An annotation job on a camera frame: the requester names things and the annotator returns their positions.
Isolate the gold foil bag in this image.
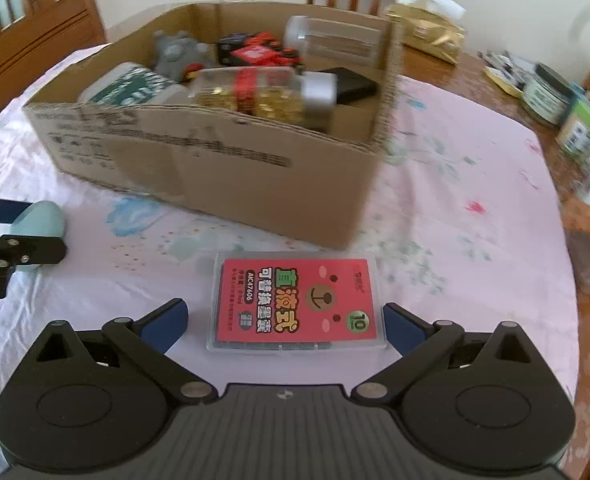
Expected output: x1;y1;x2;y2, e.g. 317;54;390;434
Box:
384;2;466;66

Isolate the clear plastic jar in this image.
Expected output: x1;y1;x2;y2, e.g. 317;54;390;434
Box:
283;15;388;69

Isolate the grey plush toy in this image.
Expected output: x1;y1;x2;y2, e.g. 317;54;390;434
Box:
152;30;212;82

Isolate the brown cardboard box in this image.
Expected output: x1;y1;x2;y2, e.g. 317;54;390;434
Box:
21;1;406;252

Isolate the glass jar with dark lid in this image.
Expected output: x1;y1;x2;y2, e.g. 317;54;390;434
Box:
520;62;576;127

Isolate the black toy train wagon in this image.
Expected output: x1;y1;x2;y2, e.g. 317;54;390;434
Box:
218;34;256;66

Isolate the red toy train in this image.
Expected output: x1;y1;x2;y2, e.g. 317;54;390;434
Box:
230;32;306;69

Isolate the jar with green lid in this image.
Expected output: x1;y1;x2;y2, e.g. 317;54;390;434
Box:
556;95;590;162

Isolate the bundle of pens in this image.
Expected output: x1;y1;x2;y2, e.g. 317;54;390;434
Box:
476;49;536;97

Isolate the clear plastic refill case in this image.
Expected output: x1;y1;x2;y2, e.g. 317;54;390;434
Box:
206;251;388;354

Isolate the white bottle with green label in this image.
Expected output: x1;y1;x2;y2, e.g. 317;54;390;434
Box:
77;61;189;109

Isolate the black wallet case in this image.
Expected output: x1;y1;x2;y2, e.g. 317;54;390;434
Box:
325;66;378;107

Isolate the capsule bottle with silver cap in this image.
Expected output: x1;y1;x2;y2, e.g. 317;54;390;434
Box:
189;66;338;134

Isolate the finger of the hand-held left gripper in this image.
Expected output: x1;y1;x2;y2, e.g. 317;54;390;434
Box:
0;233;68;267
0;191;32;224

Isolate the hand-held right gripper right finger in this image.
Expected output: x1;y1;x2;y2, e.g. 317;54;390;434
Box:
352;302;540;406

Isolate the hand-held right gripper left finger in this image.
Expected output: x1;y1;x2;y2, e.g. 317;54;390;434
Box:
22;298;220;406

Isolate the light blue plastic object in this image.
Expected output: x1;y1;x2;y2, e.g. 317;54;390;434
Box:
11;200;68;274

